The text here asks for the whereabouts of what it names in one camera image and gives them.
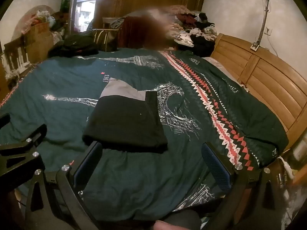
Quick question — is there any black cloth heap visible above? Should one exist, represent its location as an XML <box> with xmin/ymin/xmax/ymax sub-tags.
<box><xmin>48</xmin><ymin>34</ymin><xmax>100</xmax><ymax>58</ymax></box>

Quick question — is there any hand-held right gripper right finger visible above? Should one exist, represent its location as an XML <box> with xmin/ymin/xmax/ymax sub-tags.
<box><xmin>201</xmin><ymin>142</ymin><xmax>284</xmax><ymax>230</ymax></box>

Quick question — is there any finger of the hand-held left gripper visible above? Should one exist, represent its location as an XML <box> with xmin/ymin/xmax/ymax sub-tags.
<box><xmin>0</xmin><ymin>124</ymin><xmax>47</xmax><ymax>181</ymax></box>
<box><xmin>0</xmin><ymin>113</ymin><xmax>11</xmax><ymax>129</ymax></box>

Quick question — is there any dark green printed blanket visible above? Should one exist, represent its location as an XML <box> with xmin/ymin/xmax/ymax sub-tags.
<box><xmin>0</xmin><ymin>48</ymin><xmax>289</xmax><ymax>224</ymax></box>

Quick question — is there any open doorway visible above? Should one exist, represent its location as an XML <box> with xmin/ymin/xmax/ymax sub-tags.
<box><xmin>71</xmin><ymin>0</ymin><xmax>102</xmax><ymax>33</ymax></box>

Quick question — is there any cardboard box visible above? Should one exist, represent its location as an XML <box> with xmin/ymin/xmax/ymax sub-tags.
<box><xmin>25</xmin><ymin>23</ymin><xmax>56</xmax><ymax>63</ymax></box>

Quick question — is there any grey cloth heap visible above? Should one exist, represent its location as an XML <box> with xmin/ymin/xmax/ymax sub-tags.
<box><xmin>103</xmin><ymin>13</ymin><xmax>136</xmax><ymax>30</ymax></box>

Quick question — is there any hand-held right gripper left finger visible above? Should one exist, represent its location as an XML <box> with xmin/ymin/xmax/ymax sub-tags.
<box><xmin>25</xmin><ymin>141</ymin><xmax>103</xmax><ymax>230</ymax></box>

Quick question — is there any pile of mixed clothes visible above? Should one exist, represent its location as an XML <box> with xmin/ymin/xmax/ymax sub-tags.
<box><xmin>168</xmin><ymin>5</ymin><xmax>218</xmax><ymax>53</ymax></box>

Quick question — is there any black and grey garment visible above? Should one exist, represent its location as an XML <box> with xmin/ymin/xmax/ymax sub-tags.
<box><xmin>82</xmin><ymin>78</ymin><xmax>168</xmax><ymax>154</ymax></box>

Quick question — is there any white power strip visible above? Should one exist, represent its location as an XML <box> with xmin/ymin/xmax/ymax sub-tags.
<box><xmin>278</xmin><ymin>157</ymin><xmax>296</xmax><ymax>179</ymax></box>

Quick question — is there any dark wooden rack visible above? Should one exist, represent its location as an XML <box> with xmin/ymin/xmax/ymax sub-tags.
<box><xmin>3</xmin><ymin>37</ymin><xmax>32</xmax><ymax>77</ymax></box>

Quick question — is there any wooden bed headboard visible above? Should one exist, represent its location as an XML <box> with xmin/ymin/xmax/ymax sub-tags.
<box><xmin>213</xmin><ymin>33</ymin><xmax>307</xmax><ymax>147</ymax></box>

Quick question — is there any round pink tabletop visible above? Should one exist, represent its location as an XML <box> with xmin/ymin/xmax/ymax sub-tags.
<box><xmin>12</xmin><ymin>5</ymin><xmax>59</xmax><ymax>40</ymax></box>

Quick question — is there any heap of pale bags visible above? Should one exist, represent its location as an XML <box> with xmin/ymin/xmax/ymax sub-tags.
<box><xmin>31</xmin><ymin>10</ymin><xmax>57</xmax><ymax>27</ymax></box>

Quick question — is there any dark red cloth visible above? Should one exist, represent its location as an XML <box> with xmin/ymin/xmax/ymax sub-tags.
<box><xmin>122</xmin><ymin>10</ymin><xmax>173</xmax><ymax>51</ymax></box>

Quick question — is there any person's leg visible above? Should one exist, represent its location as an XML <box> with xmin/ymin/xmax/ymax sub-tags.
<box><xmin>153</xmin><ymin>220</ymin><xmax>178</xmax><ymax>230</ymax></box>

